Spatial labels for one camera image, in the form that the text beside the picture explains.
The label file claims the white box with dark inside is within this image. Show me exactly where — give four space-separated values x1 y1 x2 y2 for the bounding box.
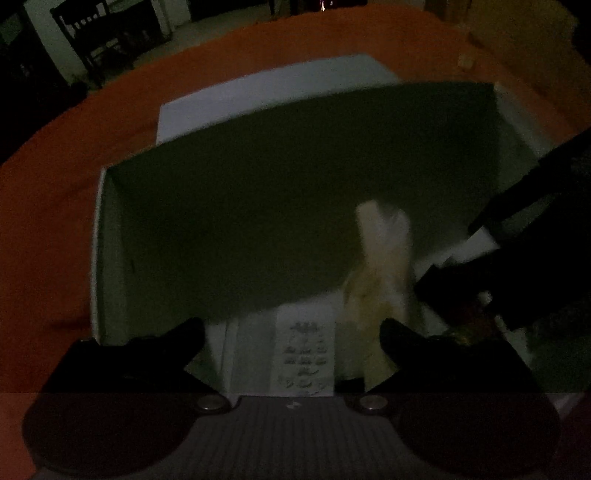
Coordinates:
91 81 557 394

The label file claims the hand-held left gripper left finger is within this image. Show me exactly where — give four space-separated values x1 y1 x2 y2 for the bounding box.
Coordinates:
60 316 232 412

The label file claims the cream plush toy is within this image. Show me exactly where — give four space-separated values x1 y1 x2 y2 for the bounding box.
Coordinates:
342 199 413 389

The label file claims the white board mat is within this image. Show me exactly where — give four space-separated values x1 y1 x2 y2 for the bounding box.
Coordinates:
156 54 568 158

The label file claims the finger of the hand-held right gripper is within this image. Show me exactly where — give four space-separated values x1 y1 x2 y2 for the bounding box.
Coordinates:
412 262 502 326
468 133 591 241

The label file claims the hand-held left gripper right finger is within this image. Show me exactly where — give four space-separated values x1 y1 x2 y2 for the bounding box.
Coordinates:
358 318 539 412

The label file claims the orange cloth covered desktop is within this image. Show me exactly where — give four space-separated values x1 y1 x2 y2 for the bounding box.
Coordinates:
0 6 591 480

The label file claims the dark wooden chair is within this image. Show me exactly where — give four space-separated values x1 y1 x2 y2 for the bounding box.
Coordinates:
50 0 164 89

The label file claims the white remote control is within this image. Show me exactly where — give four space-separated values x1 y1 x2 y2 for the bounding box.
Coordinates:
275 306 337 398

